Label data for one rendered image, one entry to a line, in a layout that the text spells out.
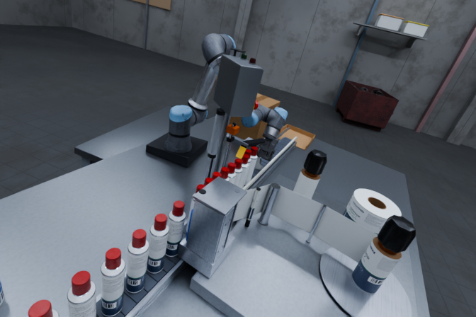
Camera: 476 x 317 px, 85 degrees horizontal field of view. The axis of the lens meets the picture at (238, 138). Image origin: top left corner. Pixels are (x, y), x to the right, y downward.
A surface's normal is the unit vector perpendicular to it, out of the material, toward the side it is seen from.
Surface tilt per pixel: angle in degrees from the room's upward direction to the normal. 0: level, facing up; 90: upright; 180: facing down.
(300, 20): 90
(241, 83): 90
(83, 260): 0
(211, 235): 90
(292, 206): 90
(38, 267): 0
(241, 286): 0
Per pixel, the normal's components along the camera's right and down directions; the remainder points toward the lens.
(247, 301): 0.22, -0.88
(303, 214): -0.41, 0.31
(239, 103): 0.43, 0.48
